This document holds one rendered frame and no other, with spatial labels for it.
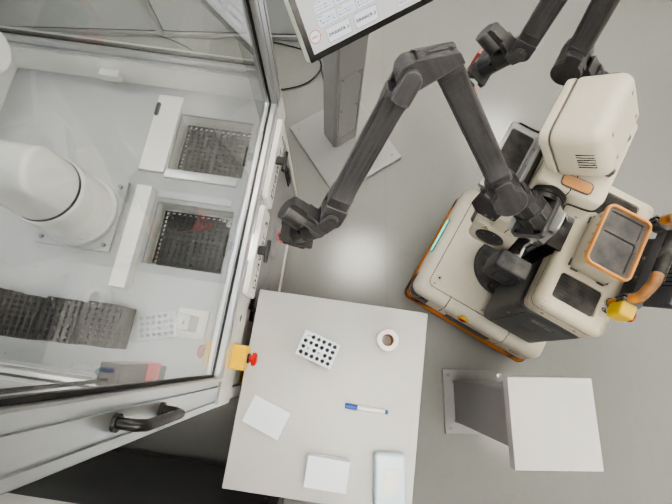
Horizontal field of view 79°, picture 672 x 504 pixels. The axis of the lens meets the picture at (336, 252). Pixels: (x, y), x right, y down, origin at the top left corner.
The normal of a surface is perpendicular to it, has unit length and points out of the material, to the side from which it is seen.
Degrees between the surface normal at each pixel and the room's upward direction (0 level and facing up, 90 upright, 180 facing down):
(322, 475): 0
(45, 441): 90
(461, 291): 0
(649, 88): 0
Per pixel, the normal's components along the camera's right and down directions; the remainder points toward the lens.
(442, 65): -0.02, 0.68
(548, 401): 0.02, -0.25
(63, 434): 0.99, 0.14
